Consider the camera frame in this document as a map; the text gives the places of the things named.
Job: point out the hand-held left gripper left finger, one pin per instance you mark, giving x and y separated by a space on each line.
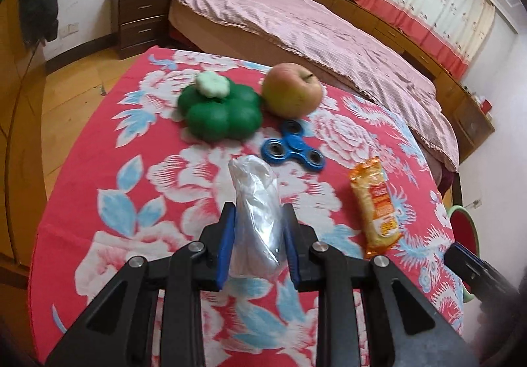
226 251

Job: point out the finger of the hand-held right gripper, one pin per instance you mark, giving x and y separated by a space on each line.
469 264

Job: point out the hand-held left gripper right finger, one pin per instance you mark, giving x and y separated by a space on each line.
292 251

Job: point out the red round stool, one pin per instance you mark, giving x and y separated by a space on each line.
463 231

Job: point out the clear plastic bag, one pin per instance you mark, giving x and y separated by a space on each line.
257 218

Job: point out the orange snack packet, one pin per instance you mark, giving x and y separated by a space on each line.
376 210

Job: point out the blue fidget spinner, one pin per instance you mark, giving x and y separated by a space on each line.
294 142

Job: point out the red floral tablecloth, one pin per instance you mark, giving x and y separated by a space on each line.
123 169

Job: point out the green bell pepper toy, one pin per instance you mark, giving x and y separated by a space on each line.
222 115

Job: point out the light wooden nightstand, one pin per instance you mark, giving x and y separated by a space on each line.
473 124

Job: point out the small red box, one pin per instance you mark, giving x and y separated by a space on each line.
486 106

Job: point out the apple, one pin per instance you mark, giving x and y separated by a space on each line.
290 91

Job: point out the bed with pink cover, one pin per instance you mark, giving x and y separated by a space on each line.
329 33

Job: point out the yellow wooden wardrobe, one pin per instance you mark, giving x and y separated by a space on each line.
20 144

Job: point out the long low wooden cabinet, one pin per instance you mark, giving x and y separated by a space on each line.
366 19

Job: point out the dark wooden nightstand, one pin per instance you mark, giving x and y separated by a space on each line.
140 21

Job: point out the low wall socket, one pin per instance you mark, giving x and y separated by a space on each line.
474 202

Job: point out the wall outlet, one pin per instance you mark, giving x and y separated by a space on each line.
68 30

